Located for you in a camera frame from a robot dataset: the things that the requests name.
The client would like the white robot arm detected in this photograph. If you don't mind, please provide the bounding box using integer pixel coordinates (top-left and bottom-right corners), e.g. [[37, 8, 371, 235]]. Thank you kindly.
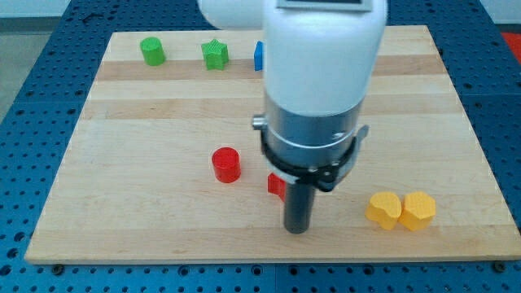
[[198, 0, 387, 192]]

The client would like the yellow heart block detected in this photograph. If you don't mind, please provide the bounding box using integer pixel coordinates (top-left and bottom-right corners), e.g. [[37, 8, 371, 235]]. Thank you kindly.
[[365, 191, 402, 230]]

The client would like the red cylinder block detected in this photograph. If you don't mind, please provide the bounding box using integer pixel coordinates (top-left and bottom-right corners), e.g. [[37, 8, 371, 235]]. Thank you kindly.
[[212, 146, 241, 183]]

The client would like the red block behind tool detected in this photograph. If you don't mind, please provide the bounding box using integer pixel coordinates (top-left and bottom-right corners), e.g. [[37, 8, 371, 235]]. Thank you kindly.
[[267, 173, 286, 202]]

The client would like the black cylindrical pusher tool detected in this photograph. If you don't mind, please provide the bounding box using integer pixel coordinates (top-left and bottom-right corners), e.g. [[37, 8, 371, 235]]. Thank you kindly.
[[283, 183, 316, 234]]

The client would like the blue block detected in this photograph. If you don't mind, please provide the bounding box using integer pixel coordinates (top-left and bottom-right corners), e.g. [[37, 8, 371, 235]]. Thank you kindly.
[[253, 41, 264, 71]]

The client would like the wooden board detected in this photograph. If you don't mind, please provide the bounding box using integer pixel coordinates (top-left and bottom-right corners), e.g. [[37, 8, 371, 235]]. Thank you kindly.
[[25, 26, 520, 265]]

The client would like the green star block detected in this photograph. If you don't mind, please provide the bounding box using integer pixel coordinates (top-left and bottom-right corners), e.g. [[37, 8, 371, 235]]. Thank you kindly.
[[201, 39, 229, 70]]

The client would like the green cylinder block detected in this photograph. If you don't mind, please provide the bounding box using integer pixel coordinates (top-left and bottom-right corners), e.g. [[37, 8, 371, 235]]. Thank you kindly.
[[140, 37, 166, 66]]

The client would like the yellow hexagon block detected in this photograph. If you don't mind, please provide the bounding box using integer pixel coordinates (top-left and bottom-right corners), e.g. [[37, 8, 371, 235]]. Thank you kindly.
[[398, 191, 436, 231]]

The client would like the red object at right edge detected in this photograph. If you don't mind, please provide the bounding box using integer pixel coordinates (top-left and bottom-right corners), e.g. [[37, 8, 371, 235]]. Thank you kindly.
[[501, 32, 521, 63]]

